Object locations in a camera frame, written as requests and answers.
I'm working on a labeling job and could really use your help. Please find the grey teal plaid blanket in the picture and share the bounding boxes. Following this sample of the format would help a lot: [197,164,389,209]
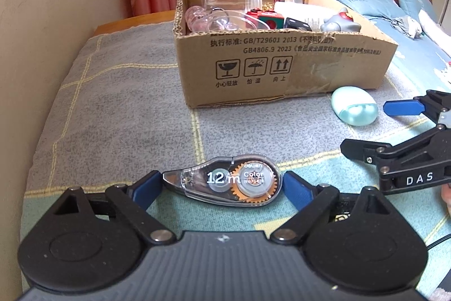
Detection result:
[21,21,451,301]

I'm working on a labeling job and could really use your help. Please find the pink transparent toy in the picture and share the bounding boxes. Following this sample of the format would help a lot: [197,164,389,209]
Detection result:
[184,5,216,33]

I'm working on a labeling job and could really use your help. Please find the grey shark toy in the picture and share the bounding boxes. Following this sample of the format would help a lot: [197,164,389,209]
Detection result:
[320,6,363,34]

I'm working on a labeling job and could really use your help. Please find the person's right hand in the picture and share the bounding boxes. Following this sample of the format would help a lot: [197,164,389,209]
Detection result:
[440,181,451,208]

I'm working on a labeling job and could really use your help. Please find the pink clear plastic container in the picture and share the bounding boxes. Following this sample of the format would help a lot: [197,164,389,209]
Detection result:
[208,8,270,32]

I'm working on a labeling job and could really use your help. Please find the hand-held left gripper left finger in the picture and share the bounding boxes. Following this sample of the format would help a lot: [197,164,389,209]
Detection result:
[49,170,177,245]

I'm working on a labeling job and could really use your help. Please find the grey cloth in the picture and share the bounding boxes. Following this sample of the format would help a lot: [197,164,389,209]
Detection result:
[390,15,423,40]

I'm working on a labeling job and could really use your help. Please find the white cloth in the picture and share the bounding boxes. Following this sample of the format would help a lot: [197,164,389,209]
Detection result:
[417,9,451,58]

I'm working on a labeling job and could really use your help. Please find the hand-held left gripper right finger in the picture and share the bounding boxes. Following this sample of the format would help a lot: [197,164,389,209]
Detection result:
[271,171,397,244]

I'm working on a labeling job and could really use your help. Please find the blue printed bedsheet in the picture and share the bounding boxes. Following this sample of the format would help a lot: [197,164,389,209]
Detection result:
[352,12,451,100]

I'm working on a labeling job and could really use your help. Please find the brown cardboard box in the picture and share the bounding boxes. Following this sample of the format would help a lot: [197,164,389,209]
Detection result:
[172,0,399,109]

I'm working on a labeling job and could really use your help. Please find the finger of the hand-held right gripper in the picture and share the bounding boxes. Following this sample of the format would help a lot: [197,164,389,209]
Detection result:
[383,89,451,125]
[341,126,451,196]

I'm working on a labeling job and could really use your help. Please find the teal egg-shaped case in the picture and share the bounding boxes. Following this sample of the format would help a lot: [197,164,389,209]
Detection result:
[331,86,379,127]

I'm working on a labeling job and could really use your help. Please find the black toy car red wheels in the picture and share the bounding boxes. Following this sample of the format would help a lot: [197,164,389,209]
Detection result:
[284,17,314,32]

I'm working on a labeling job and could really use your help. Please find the clear correction tape dispenser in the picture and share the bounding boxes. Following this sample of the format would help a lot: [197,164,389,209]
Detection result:
[161,153,282,207]

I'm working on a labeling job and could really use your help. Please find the red green cube toy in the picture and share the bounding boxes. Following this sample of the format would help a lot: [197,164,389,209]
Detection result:
[247,6,285,29]

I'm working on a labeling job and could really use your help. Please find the black cable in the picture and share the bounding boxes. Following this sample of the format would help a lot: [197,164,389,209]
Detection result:
[425,223,451,249]

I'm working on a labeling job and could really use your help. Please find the white cylinder in box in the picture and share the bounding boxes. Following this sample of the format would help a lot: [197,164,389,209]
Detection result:
[274,1,333,27]

